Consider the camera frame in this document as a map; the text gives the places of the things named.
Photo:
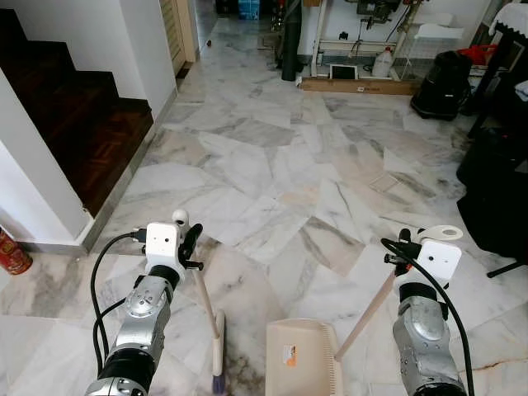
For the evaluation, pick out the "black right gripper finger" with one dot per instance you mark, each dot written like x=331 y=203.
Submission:
x=405 y=238

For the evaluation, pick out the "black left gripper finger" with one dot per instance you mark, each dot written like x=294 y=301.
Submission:
x=193 y=239

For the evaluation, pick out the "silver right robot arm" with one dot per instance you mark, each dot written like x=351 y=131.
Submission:
x=425 y=330

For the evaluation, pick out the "black office chair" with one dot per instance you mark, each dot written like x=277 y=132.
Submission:
x=495 y=190

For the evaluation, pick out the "dark wooden staircase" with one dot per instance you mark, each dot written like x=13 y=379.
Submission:
x=91 y=124

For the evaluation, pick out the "long wooden plank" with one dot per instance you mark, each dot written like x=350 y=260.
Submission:
x=355 y=85

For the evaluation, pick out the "white plastic bottle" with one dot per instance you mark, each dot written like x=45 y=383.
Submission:
x=382 y=64

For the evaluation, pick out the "red printed can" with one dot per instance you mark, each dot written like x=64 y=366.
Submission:
x=12 y=256

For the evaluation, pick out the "small framed screen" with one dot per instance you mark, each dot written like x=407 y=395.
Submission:
x=343 y=73

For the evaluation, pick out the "red cloth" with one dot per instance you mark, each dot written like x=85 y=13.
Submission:
x=478 y=54

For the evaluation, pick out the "light wooden louvre door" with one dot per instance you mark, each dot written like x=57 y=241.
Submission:
x=177 y=33

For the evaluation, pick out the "black rolled tube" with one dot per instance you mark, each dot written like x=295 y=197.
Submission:
x=291 y=49

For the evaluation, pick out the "blue box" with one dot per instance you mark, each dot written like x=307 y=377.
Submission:
x=248 y=8

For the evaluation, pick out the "white lace tablecloth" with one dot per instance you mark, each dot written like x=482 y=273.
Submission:
x=511 y=18

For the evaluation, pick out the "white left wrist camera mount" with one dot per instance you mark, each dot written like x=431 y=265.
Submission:
x=162 y=241

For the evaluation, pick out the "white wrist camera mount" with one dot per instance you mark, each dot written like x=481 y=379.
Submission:
x=439 y=260
x=162 y=241

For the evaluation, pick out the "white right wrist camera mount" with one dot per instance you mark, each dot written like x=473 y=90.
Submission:
x=439 y=260

